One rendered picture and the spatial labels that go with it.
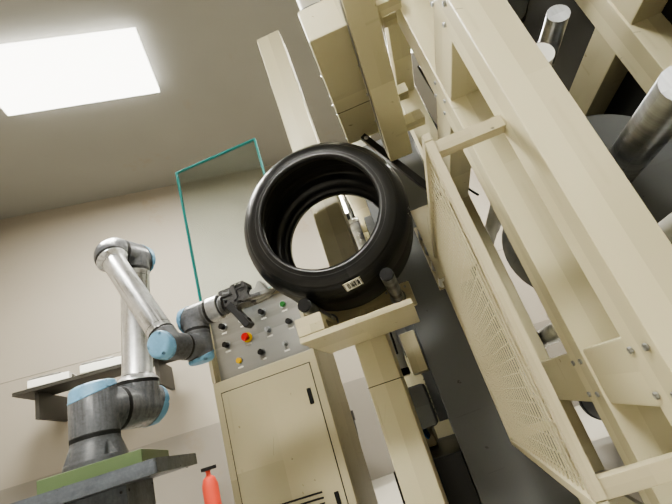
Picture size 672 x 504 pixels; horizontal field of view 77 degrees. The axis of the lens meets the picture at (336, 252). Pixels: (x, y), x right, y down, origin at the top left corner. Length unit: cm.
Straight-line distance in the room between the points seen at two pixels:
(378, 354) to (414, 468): 40
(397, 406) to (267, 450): 76
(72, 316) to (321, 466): 358
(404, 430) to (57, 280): 433
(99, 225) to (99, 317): 108
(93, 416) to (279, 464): 87
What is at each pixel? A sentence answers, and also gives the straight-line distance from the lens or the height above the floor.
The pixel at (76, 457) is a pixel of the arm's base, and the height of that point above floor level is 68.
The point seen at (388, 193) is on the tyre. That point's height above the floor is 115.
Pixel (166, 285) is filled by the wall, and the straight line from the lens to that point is 485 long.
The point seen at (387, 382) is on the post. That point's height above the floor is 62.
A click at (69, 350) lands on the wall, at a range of 500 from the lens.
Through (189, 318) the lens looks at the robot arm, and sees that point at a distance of 161.
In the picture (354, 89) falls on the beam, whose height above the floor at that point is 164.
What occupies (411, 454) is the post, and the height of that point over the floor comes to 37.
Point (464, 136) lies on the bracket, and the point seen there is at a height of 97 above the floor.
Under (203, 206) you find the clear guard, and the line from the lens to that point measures 261.
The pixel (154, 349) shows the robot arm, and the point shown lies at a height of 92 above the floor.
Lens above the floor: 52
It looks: 22 degrees up
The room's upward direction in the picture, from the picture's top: 18 degrees counter-clockwise
